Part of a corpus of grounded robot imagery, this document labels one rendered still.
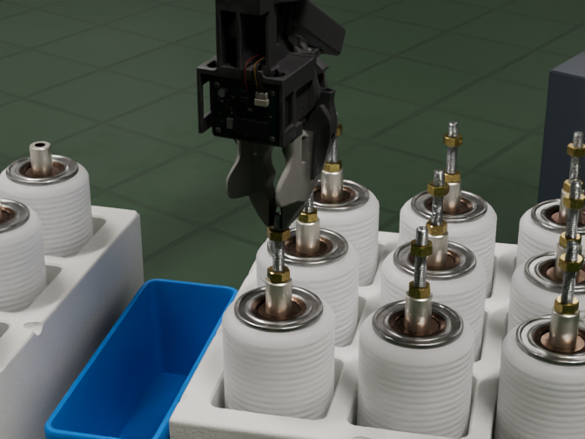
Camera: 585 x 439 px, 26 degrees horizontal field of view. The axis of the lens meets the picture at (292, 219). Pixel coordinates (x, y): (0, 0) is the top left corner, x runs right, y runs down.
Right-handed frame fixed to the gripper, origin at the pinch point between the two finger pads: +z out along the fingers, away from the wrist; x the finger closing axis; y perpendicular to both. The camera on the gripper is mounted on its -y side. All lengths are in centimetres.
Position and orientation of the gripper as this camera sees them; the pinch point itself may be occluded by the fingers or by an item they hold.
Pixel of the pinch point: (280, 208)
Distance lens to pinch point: 103.6
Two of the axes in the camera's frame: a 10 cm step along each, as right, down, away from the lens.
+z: 0.0, 9.0, 4.3
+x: 9.1, 1.8, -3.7
